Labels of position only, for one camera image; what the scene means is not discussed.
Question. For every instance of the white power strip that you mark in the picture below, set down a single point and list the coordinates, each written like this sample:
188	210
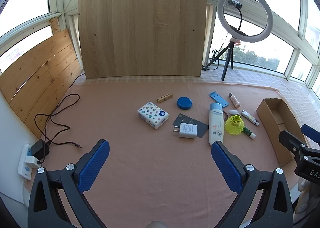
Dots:
25	170

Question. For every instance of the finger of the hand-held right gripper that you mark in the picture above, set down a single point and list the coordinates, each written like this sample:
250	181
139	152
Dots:
291	140
310	130

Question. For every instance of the wooden clothespin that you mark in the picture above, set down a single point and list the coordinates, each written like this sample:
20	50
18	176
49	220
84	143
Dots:
164	98

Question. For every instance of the white plug adapter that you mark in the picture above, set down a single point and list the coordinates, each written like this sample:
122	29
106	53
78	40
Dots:
32	161

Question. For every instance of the pink paper wrap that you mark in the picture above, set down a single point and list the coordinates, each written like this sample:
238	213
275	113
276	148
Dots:
235	41

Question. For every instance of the yellow shuttlecock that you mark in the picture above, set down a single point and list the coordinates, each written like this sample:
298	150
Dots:
233	125

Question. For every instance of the patterned tissue pack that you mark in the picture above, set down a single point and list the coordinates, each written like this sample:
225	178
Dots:
152	115

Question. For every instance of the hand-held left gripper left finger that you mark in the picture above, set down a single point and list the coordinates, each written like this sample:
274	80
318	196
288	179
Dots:
93	165

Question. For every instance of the large light wooden board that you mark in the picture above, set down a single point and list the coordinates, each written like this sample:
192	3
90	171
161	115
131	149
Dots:
142	32

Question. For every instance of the patterned lip balm tube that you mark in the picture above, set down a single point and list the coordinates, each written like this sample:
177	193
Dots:
250	117

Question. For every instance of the cardboard box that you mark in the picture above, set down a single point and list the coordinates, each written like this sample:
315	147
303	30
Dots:
268	117

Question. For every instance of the small white cap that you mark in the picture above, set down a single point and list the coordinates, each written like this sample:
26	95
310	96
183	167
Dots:
233	112

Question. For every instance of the black tripod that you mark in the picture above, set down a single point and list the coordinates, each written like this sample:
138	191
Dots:
228	55

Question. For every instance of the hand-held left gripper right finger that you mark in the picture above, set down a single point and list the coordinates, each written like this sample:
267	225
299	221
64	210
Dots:
226	165

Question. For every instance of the blue plastic bracket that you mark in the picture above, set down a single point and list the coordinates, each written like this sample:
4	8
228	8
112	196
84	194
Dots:
220	99

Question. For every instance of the pine plank panel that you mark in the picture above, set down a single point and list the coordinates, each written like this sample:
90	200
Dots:
37	77

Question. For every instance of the white wall charger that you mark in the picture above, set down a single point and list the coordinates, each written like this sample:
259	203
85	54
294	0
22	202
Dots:
188	130

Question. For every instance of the white blue sunscreen bottle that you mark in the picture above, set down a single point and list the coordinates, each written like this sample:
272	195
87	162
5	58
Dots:
216	125

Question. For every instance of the brown rubber band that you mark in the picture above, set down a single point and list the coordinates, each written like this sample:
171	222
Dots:
226	116

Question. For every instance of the notched wooden strip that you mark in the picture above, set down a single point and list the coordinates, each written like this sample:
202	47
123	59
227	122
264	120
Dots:
56	26

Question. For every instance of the black power adapter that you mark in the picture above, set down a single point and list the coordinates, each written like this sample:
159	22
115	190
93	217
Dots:
40	150

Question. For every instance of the blue round case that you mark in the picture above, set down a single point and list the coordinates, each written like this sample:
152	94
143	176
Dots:
184	102

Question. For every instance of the green white stick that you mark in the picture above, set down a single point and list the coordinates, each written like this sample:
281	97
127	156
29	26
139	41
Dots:
249	133

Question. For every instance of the dark grey card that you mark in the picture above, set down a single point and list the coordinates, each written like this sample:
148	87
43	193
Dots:
201	127

